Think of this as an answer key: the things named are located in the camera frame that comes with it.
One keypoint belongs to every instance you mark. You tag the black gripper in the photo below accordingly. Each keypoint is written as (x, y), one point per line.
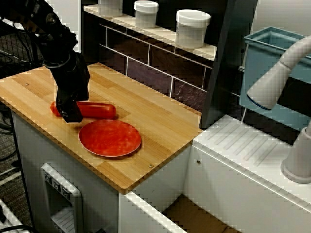
(71, 77)

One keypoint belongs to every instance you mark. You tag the red toy sausage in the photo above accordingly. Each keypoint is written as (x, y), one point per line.
(97, 110)

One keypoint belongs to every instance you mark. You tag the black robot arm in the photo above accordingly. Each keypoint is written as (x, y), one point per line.
(51, 31)

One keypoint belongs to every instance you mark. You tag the red round plate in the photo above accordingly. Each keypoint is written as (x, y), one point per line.
(110, 138)

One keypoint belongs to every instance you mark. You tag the grey toy dishwasher panel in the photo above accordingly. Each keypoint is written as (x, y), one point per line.
(62, 199)

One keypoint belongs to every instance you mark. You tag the tiled backsplash with shelf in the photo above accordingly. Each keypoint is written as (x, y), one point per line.
(145, 63)

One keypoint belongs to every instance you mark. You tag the small white lidded jar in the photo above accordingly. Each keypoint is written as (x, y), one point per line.
(145, 14)

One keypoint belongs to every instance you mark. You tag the large white lidded jar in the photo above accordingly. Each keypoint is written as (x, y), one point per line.
(192, 29)

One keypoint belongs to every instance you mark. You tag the white toy kitchen cabinet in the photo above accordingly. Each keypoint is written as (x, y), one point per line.
(218, 174)

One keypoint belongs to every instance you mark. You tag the dark upright panel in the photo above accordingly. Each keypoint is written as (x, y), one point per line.
(226, 60)

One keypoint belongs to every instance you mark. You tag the teal plastic bin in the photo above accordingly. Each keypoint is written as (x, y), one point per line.
(264, 60)

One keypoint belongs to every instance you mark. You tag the grey toy faucet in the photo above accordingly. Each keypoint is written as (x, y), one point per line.
(272, 85)

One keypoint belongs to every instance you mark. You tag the white rail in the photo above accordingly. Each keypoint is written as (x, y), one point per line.
(8, 216)

